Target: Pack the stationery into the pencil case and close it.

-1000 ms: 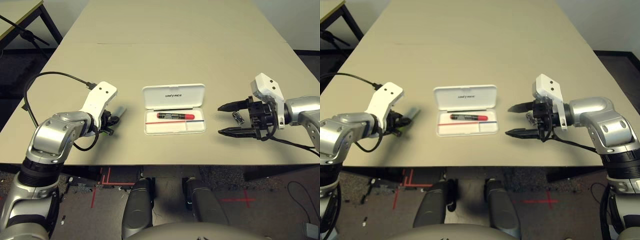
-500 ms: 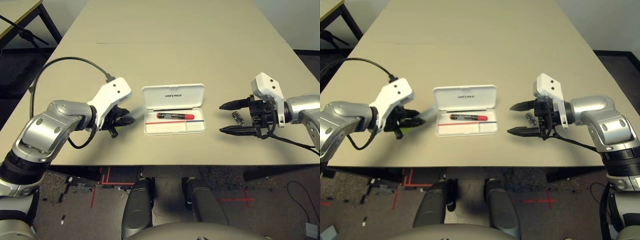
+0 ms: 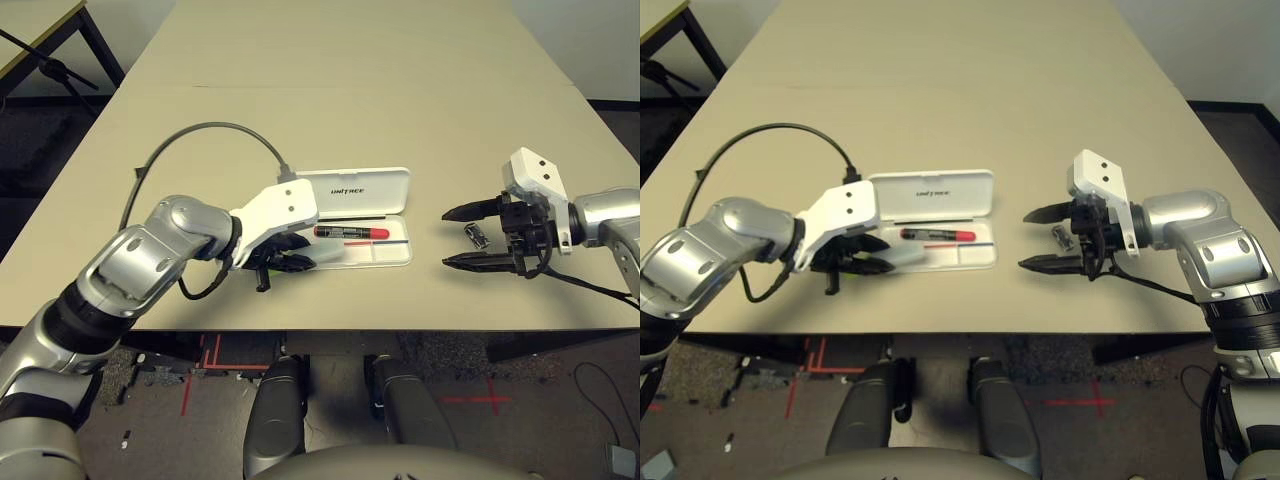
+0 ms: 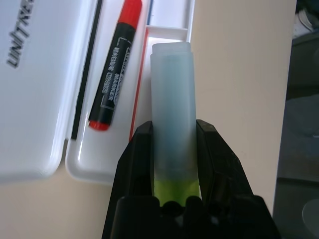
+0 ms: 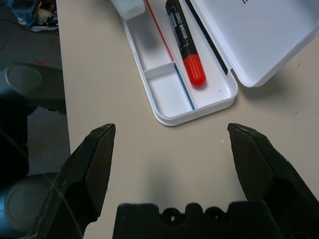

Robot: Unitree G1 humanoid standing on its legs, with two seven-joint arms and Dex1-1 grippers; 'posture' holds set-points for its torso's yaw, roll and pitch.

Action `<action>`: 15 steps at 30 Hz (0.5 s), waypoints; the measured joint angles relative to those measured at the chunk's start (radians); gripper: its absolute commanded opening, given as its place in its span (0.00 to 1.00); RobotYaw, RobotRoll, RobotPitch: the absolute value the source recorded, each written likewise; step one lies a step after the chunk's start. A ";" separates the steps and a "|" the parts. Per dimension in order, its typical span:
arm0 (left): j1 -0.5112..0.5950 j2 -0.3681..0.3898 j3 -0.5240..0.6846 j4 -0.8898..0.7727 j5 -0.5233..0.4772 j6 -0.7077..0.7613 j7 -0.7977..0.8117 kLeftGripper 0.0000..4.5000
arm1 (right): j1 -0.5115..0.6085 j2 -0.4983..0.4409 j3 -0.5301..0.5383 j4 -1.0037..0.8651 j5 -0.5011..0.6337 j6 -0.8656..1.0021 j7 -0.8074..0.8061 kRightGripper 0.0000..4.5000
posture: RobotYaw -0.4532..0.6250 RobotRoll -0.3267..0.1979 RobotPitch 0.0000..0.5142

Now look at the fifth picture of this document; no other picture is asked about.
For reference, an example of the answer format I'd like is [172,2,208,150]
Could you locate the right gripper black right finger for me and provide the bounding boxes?
[227,122,319,239]

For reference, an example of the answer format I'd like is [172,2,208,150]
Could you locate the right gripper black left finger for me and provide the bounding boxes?
[24,123,116,239]

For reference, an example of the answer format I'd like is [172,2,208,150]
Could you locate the white Unitree pencil case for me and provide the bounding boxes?
[121,0,319,127]

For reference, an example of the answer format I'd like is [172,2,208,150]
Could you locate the black marker with red cap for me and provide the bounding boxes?
[165,0,207,88]

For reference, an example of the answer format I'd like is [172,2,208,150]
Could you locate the translucent eraser with green label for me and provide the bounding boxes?
[109,0,147,20]

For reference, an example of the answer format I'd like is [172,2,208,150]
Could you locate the dark grey robot right leg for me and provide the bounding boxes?
[3,173,63,232]

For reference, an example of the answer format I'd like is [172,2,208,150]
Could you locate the dark sneaker with white laces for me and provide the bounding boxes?
[31,0,59,32]

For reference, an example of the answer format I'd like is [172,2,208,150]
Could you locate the bystander blue jeans leg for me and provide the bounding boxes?
[11,0,42,28]

